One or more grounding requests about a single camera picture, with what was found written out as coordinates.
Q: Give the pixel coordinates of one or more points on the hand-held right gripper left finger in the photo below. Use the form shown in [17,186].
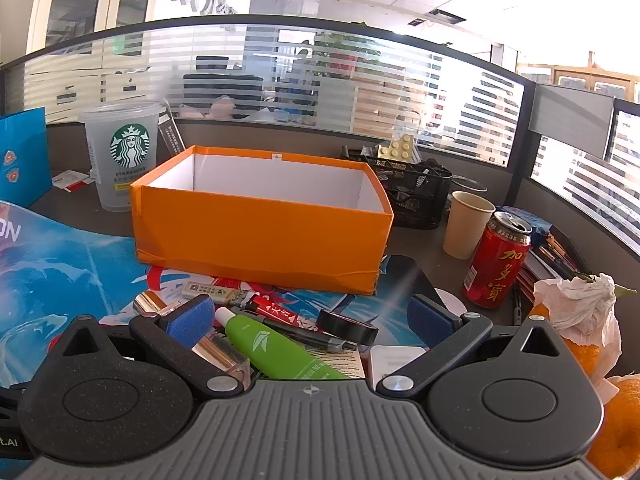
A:
[192,320]

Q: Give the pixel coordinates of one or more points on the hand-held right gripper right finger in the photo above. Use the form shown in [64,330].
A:
[425,316]

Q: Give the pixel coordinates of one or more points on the gold lipstick tube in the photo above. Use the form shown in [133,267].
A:
[220,352]

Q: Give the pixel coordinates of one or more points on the black tape roll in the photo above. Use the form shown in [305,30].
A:
[350,331]

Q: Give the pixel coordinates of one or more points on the green cosmetic tube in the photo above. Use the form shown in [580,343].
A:
[272,355]

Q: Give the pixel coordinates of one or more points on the red lighter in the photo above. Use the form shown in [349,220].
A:
[280,314]

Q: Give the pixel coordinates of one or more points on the orange cardboard box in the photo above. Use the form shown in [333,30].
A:
[250,230]

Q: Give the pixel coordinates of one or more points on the white printed paper sheet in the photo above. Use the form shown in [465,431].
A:
[452,302]

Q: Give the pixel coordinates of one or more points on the white patterned lighter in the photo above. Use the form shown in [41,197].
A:
[200,290]

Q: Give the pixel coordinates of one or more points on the white plastic case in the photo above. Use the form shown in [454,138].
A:
[397,360]

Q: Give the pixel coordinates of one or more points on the red drink can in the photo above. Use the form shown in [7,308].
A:
[492,270]

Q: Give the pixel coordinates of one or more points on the beige printed card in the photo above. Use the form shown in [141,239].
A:
[345,362]

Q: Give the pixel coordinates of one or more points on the thin black pen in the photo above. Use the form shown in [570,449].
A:
[517,307]

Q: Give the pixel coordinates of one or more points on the beige paper cup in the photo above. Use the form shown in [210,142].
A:
[465,230]

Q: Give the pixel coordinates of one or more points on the black mesh desk organizer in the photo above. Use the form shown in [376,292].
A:
[415,200]

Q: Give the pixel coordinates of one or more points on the stack of notebooks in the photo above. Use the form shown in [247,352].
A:
[537,280]

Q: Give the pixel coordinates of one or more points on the printed anime desk mat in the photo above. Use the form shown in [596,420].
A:
[75,270]

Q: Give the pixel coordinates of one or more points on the blue packet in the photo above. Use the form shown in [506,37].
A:
[537,225]

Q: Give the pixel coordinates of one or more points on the crumpled white tissue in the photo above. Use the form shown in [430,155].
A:
[575,305]

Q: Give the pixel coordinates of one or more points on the bundle of brown pencils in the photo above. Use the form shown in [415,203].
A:
[562,255]

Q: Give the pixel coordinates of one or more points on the translucent plastic cup green logo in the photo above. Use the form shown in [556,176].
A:
[107,180]

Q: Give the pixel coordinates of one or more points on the orange fruit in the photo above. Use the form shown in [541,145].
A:
[620,425]
[587,360]

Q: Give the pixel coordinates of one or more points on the yellow building block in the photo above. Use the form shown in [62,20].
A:
[397,149]

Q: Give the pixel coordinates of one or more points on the black printed booklet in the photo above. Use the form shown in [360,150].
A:
[172,137]

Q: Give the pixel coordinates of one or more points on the small red white card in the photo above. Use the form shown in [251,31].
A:
[72,180]

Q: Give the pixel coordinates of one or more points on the striped glass desk partition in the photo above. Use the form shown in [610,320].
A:
[440,95]

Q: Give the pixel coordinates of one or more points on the blue paper bag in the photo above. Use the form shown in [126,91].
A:
[25,160]

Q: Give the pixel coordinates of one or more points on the grey partition panel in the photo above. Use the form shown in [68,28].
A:
[572,117]

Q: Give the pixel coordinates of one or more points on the potted green plant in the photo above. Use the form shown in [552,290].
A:
[345,55]

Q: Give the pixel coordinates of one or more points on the wooden glass door cabinet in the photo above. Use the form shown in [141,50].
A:
[80,0]

